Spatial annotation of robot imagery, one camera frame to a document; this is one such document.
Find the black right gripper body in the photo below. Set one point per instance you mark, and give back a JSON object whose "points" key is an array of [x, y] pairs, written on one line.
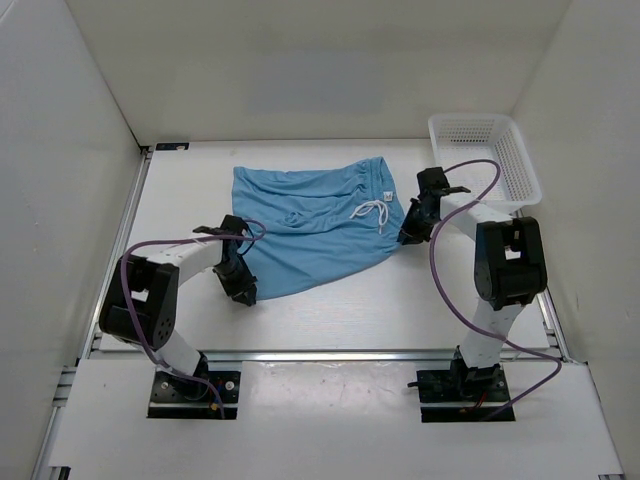
{"points": [[417, 225]]}

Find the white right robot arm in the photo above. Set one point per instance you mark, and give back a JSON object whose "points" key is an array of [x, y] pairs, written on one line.
{"points": [[509, 267]]}

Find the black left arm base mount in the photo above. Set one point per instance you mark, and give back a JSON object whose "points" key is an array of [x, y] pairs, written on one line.
{"points": [[174, 398]]}

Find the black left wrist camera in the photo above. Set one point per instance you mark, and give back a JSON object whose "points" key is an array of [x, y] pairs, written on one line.
{"points": [[231, 228]]}

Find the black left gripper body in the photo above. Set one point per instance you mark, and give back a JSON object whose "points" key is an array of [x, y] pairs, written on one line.
{"points": [[235, 277]]}

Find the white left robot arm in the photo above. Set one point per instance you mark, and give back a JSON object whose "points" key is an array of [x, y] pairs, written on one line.
{"points": [[140, 307]]}

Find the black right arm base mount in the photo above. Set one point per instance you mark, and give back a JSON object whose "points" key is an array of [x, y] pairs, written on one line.
{"points": [[462, 394]]}

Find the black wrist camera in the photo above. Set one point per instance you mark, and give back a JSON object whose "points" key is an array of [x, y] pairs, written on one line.
{"points": [[433, 183], [231, 228]]}

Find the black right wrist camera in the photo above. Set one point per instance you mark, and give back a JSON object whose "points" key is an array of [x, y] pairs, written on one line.
{"points": [[433, 183]]}

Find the blue label sticker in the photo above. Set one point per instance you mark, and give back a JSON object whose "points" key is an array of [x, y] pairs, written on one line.
{"points": [[172, 146]]}

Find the white plastic mesh basket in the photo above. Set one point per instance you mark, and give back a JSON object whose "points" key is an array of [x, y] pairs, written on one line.
{"points": [[485, 152]]}

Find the light blue shorts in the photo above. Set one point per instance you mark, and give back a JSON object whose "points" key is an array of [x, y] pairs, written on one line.
{"points": [[321, 225]]}

